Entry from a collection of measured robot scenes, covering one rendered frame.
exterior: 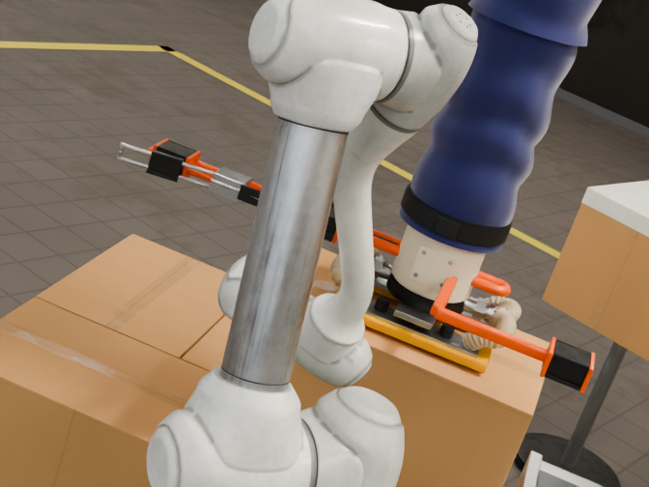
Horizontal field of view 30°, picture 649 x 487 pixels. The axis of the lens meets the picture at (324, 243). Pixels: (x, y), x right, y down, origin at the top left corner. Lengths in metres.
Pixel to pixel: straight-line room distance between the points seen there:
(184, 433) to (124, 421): 0.97
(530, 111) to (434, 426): 0.64
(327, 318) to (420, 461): 0.52
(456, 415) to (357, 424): 0.62
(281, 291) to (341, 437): 0.26
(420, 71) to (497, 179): 0.71
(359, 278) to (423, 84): 0.41
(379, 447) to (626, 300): 2.13
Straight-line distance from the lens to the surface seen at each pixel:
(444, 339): 2.43
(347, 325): 2.02
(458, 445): 2.41
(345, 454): 1.78
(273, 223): 1.65
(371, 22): 1.63
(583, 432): 4.30
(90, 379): 2.78
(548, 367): 2.24
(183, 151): 2.59
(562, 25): 2.29
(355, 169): 1.85
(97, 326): 3.01
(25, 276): 4.44
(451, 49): 1.68
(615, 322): 3.86
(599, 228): 3.85
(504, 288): 2.48
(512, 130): 2.33
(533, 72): 2.31
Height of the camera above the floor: 1.90
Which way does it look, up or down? 20 degrees down
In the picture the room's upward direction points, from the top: 19 degrees clockwise
